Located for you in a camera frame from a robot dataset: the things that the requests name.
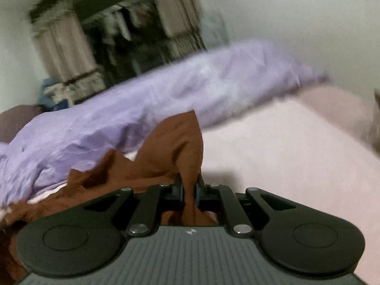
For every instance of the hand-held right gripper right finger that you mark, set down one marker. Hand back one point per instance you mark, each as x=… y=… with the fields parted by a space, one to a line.
x=198 y=196

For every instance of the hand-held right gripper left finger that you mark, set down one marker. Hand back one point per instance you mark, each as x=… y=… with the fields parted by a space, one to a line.
x=179 y=195

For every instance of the brown garment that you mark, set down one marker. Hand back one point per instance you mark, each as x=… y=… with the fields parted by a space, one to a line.
x=166 y=151

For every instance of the blue white clothes pile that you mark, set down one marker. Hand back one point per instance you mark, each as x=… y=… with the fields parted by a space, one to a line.
x=52 y=93

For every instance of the row of hanging clothes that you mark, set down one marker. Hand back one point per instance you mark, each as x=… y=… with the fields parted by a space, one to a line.
x=124 y=20

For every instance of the pink printed blanket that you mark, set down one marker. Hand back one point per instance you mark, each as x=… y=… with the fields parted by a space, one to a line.
x=285 y=154

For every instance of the purple quilt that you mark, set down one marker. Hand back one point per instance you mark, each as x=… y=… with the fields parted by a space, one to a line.
x=154 y=95

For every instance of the dark window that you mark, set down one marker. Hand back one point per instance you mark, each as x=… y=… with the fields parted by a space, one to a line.
x=127 y=56

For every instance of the mauve quilted headboard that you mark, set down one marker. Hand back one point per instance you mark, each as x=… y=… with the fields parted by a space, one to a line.
x=14 y=121

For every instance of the beige patterned curtain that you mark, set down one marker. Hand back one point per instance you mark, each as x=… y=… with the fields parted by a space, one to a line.
x=175 y=9
x=68 y=47

